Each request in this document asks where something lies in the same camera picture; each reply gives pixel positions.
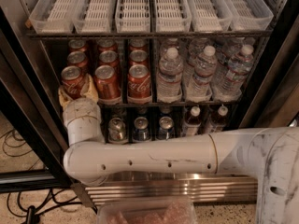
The front left water bottle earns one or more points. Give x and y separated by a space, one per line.
169 75

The brown drink bottle right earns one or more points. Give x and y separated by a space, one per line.
216 120

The back middle water bottle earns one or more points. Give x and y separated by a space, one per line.
196 46

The fridge door left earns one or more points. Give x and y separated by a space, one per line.
32 117

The blue can bottom right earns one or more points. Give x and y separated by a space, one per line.
166 128

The brown drink bottle left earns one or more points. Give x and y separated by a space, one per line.
191 121

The brown drink bottle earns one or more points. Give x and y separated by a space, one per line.
191 121
216 120

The water bottle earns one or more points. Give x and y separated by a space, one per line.
204 69
236 71
231 46
196 46
167 44
169 75

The front middle water bottle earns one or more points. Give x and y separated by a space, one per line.
204 69

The blue can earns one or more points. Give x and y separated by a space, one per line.
166 128
141 132

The blue can bottom left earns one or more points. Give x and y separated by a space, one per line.
141 132

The fridge door right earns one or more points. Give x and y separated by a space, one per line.
276 102

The second row right coke can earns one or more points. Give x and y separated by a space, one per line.
138 57

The back left water bottle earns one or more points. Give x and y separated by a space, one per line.
167 44

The second row coke can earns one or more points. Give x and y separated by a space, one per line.
79 59
138 57
111 58

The back right water bottle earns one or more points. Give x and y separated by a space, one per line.
231 46

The second row middle coke can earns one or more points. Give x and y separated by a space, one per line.
111 58

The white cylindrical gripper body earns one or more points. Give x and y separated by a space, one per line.
81 108

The clear plastic container bottom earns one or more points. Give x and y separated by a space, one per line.
153 210

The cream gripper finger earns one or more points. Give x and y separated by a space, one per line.
88 90
64 98

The second row left coke can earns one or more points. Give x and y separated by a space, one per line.
79 59

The front right water bottle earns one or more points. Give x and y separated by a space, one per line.
236 71

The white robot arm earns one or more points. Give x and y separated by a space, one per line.
271 155

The fridge door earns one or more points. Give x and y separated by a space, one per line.
32 117
276 102

